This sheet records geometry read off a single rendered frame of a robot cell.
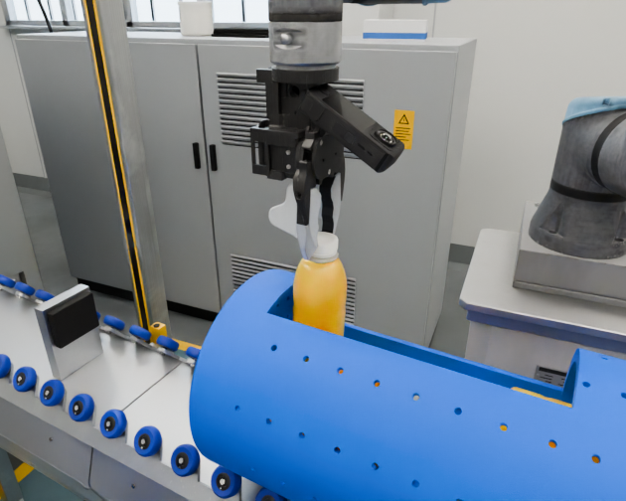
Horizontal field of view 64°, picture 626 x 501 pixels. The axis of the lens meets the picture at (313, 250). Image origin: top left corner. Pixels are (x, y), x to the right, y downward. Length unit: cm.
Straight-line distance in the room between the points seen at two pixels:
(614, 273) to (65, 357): 95
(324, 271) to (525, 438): 27
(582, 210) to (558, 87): 236
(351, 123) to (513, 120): 273
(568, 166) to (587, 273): 17
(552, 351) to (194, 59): 189
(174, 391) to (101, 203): 205
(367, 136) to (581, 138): 40
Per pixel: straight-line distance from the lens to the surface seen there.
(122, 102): 122
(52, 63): 291
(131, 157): 125
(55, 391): 99
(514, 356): 89
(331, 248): 59
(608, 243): 88
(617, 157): 78
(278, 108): 57
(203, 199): 249
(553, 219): 88
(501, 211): 337
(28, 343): 123
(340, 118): 52
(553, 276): 88
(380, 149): 51
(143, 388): 102
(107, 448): 93
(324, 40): 53
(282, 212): 58
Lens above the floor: 156
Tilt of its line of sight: 26 degrees down
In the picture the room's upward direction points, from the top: straight up
